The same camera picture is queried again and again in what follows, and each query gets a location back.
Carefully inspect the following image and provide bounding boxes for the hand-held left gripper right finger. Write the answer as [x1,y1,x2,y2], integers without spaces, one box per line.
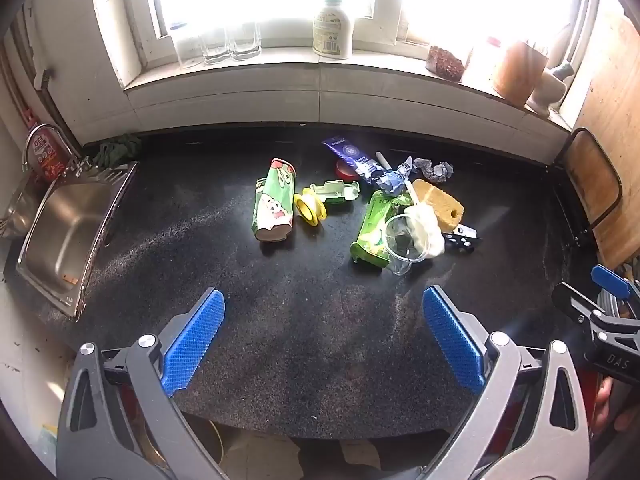
[422,285,591,480]

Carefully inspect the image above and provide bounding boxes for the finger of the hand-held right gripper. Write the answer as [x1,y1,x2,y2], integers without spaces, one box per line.
[552,282,640,343]
[590,264,640,306]

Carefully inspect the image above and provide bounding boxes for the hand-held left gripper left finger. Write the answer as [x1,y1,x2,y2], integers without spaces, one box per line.
[56,287,227,480]

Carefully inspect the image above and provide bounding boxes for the white sponge brush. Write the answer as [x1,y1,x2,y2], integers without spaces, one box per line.
[402,180,446,258]

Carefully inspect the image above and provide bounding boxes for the green carton box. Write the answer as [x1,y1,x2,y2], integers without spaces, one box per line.
[350,191,416,268]

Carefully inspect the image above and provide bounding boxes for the person's right hand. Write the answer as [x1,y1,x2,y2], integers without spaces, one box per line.
[591,376,640,437]

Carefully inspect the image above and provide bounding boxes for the metal pot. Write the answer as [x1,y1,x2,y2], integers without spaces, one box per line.
[142,412,224,470]

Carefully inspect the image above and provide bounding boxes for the clear plastic cup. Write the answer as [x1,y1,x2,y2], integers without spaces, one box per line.
[384,214,431,277]

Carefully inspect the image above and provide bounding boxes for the black metal tool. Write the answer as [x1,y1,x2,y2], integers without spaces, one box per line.
[442,224,483,253]

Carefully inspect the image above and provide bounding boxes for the wooden cutting board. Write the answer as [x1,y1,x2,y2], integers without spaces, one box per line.
[564,132,619,226]

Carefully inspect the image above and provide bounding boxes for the yellow sponge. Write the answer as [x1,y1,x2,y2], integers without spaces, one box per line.
[411,179,465,233]

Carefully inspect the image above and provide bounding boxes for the green printed snack can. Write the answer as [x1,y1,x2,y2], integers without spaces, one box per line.
[252,158,298,243]

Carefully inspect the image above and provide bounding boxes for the crumpled grey foil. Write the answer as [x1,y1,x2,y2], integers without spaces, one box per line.
[412,157,456,181]

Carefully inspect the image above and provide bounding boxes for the crumpled silver blue wrapper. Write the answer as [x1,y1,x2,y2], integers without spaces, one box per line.
[375,157,416,193]

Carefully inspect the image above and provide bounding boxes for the stainless steel sink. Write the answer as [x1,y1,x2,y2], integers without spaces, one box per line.
[15,160,138,318]

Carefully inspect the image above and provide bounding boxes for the yellow tape spool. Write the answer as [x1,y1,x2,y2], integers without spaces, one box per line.
[293,187,328,226]

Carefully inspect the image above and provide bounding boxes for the green plastic holder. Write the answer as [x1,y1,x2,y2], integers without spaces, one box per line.
[310,179,361,206]

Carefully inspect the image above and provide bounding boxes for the large plywood board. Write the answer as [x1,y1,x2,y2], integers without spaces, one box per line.
[570,10,640,271]

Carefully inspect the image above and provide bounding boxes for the white stone mortar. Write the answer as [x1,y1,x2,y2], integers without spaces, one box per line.
[525,67,568,116]

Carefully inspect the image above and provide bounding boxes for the dark green cloth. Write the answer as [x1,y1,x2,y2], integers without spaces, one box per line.
[92,133,143,168]

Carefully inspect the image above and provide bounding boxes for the dark blue box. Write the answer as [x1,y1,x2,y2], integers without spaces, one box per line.
[321,136,386,186]

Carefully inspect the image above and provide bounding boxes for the red labelled bottle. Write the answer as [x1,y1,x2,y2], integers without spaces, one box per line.
[32,127,69,183]

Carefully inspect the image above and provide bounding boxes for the chrome faucet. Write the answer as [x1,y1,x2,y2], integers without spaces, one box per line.
[22,124,83,176]

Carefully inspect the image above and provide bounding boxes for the jar of red dried bits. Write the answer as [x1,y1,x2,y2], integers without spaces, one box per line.
[425,45,466,83]

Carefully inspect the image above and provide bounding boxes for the white bottle green cap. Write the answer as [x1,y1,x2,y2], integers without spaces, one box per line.
[312,0,356,61]

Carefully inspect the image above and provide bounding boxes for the wall pipe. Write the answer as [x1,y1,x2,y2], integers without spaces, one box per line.
[12,10,81,148]

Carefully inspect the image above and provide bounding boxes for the white window frame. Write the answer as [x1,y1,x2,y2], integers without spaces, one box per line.
[87,0,601,88]

